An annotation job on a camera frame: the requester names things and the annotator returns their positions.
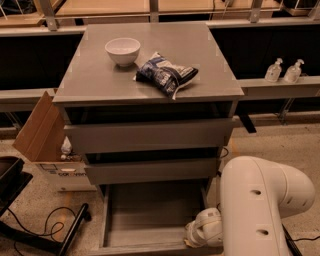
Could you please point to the grey top drawer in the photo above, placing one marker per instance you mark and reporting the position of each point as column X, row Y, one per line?
column 148, row 136

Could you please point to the white ceramic bowl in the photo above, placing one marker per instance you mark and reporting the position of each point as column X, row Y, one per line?
column 123, row 51

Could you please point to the black stand leg right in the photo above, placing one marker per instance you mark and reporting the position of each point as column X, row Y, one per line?
column 293, row 249

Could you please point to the grey drawer cabinet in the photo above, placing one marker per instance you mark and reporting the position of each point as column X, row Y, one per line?
column 96, row 91

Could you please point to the blue white snack bag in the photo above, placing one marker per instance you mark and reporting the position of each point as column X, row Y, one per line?
column 169, row 78

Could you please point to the right clear pump bottle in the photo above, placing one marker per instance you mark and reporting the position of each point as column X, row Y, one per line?
column 293, row 72

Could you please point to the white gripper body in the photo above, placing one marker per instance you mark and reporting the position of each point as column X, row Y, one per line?
column 204, row 230

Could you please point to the left clear pump bottle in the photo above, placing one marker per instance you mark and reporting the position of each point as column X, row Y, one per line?
column 274, row 71

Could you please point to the black stand base left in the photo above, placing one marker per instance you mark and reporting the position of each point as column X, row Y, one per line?
column 40, row 242

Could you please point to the open cardboard box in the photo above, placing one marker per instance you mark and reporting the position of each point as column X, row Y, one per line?
column 40, row 141

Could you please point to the black bin left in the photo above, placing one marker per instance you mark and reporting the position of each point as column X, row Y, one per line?
column 12, row 180

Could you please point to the white bottle in box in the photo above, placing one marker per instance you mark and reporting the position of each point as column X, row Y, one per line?
column 66, row 147

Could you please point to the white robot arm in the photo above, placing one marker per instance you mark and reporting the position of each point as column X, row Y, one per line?
column 255, row 195

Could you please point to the grey metal rail frame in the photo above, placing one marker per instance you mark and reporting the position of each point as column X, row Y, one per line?
column 298, row 35

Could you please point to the grey drawer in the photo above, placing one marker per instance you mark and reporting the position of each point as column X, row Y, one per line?
column 150, row 171
column 148, row 136
column 149, row 219

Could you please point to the clear pump bottle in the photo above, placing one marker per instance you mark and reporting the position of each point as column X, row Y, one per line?
column 293, row 72
column 274, row 71

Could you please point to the grey bottom drawer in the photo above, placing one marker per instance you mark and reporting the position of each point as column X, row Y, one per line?
column 149, row 219

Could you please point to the grey middle drawer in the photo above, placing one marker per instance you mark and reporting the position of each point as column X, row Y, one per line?
column 150, row 171

